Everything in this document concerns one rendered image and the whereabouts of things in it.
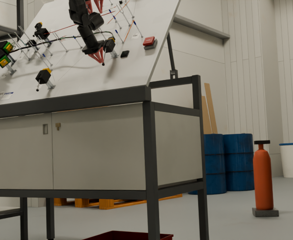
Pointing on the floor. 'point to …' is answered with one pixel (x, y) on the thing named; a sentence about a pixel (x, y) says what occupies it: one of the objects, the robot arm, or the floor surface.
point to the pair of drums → (228, 163)
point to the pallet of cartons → (103, 204)
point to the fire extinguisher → (263, 183)
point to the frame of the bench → (131, 194)
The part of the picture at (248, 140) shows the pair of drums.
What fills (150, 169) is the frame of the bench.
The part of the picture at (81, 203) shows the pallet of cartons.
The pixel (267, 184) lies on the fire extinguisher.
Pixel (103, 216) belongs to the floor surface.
